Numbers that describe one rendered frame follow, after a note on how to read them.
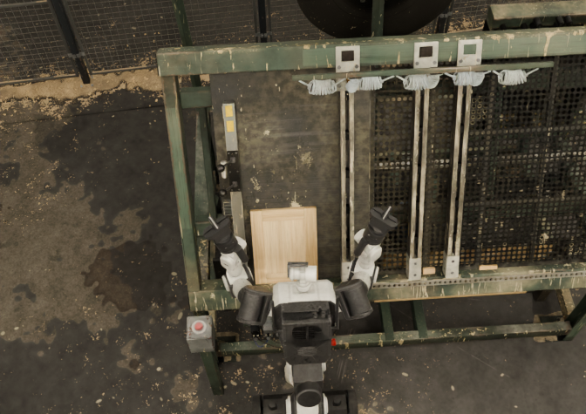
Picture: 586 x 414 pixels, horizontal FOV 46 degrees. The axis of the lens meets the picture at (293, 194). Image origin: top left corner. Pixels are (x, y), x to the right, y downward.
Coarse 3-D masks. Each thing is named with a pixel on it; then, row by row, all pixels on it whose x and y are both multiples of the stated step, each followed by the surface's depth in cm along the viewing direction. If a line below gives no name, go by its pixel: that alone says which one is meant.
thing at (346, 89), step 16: (336, 48) 287; (352, 48) 288; (336, 64) 290; (352, 64) 291; (336, 80) 293; (352, 80) 283; (352, 96) 300; (352, 112) 304; (352, 128) 307; (352, 144) 310; (352, 160) 313; (352, 176) 317; (352, 192) 320; (352, 208) 324; (352, 224) 327; (352, 240) 331; (352, 256) 335
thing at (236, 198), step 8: (224, 104) 302; (232, 104) 302; (224, 112) 304; (224, 120) 306; (232, 120) 306; (232, 136) 309; (232, 144) 311; (240, 176) 320; (232, 192) 321; (240, 192) 321; (232, 200) 323; (240, 200) 323; (232, 208) 324; (240, 208) 325; (240, 216) 326; (240, 224) 328; (240, 232) 330
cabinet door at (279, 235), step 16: (272, 208) 330; (288, 208) 329; (304, 208) 329; (256, 224) 331; (272, 224) 332; (288, 224) 332; (304, 224) 332; (256, 240) 335; (272, 240) 335; (288, 240) 336; (304, 240) 336; (256, 256) 339; (272, 256) 339; (288, 256) 340; (304, 256) 340; (256, 272) 343; (272, 272) 343
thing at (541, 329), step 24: (552, 144) 413; (576, 168) 395; (216, 192) 400; (408, 192) 398; (504, 192) 400; (576, 216) 385; (552, 240) 365; (576, 240) 365; (216, 264) 363; (576, 312) 405; (336, 336) 405; (360, 336) 405; (384, 336) 405; (408, 336) 405; (432, 336) 404; (456, 336) 404; (480, 336) 406; (504, 336) 409; (528, 336) 411; (216, 360) 412
